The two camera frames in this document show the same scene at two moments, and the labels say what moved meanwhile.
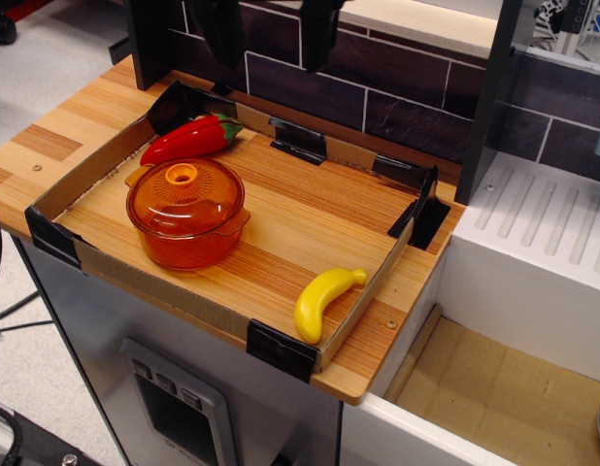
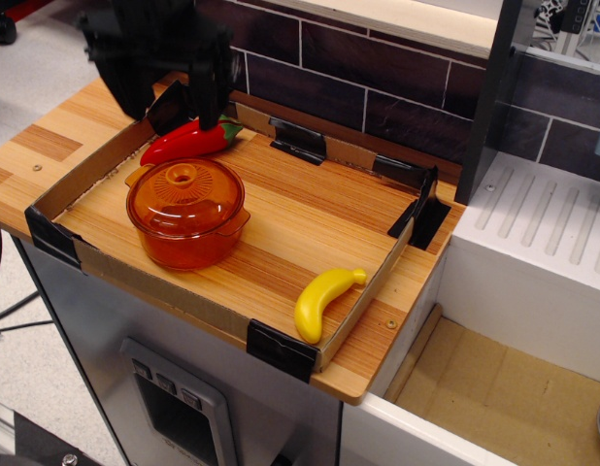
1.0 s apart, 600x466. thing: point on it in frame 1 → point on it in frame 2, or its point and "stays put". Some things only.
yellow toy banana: x=313 y=293 stays put
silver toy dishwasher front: x=171 y=392 stays put
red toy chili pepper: x=194 y=136 stays put
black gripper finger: x=319 y=25 → x=210 y=83
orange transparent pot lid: x=184 y=198 stays put
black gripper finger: x=222 y=21 → x=132 y=81
